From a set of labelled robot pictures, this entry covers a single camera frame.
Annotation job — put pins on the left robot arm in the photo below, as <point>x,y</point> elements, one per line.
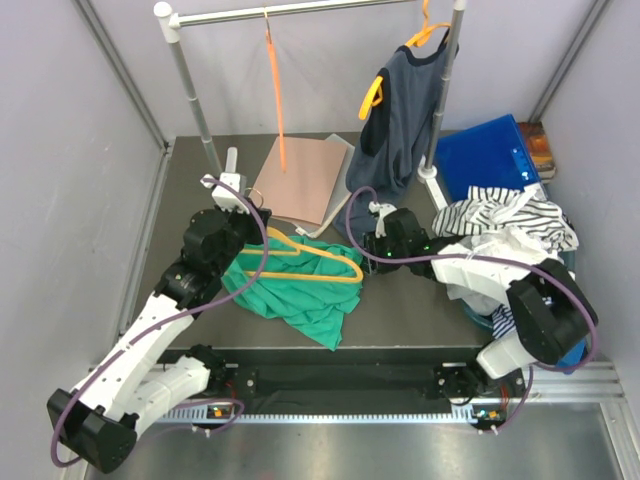
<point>104,415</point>

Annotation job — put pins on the aluminium frame rail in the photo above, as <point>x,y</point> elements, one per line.
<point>94,24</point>

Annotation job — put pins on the blue cloth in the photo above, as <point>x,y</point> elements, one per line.
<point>568,363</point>

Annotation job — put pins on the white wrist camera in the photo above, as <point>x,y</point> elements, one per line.
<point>227,191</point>
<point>380,211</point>

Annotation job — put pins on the green tank top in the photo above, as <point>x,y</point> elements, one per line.
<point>315,309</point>

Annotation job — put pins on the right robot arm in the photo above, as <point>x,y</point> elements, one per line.
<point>550,313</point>

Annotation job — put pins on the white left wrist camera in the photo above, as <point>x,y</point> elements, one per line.
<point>227,191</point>

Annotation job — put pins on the blue plastic binder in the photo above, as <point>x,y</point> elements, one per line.
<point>492,154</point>

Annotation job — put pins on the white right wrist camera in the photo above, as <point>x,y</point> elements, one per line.
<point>380,211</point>

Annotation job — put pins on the pink paper folder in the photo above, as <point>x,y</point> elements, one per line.
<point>298,177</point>

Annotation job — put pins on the orange hanger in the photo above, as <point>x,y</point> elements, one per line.
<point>277,92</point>

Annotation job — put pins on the yellow-tan hanger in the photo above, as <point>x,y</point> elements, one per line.
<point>295,260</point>

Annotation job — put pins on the orange-yellow hanger holding navy top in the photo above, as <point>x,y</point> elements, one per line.
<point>379,93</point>

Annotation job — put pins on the navy blue tank top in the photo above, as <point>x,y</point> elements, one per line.
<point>396,135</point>

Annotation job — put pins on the silver garment rack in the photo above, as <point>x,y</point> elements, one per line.
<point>171,23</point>

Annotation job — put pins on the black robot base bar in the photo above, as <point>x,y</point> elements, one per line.
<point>351,380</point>

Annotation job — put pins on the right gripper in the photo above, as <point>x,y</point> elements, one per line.
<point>373,243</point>

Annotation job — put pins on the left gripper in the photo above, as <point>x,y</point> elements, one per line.
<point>250,221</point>

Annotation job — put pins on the striped white laundry pile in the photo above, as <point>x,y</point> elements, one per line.
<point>506,223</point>

